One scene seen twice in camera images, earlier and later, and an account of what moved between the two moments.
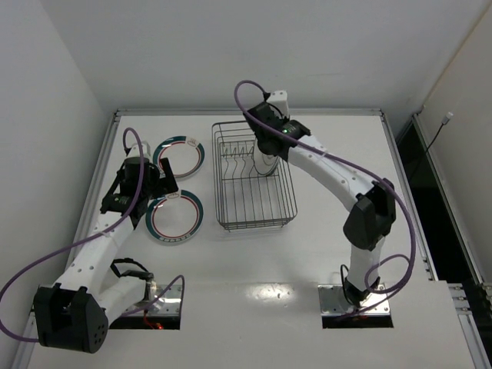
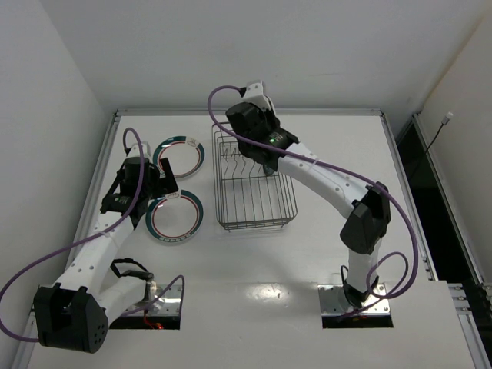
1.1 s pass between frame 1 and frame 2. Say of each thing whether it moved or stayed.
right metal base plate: stayed
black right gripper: moved
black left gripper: stayed
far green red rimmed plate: stayed
